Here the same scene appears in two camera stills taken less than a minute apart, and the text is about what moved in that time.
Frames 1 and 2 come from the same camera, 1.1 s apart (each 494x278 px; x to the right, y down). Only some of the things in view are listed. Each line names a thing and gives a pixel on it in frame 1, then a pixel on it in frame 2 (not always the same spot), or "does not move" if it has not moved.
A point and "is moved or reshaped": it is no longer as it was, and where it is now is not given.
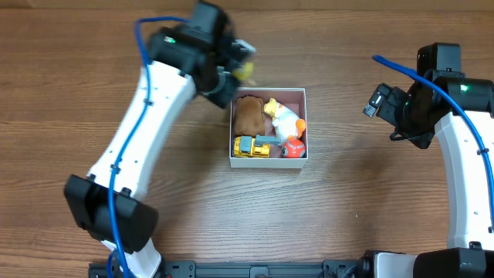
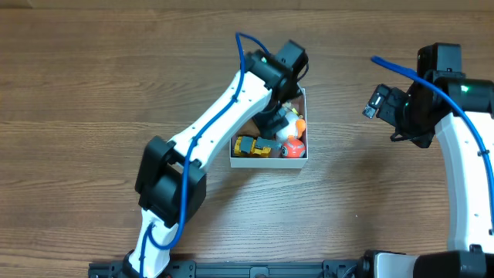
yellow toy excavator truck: x=258 y=146 does not move
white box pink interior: x=296 y=97 does not move
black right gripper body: x=418 y=136 does not move
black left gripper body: x=222 y=94 → x=272 y=119
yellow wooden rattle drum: x=245 y=73 is moved or reshaped
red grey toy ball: x=293 y=148 does not move
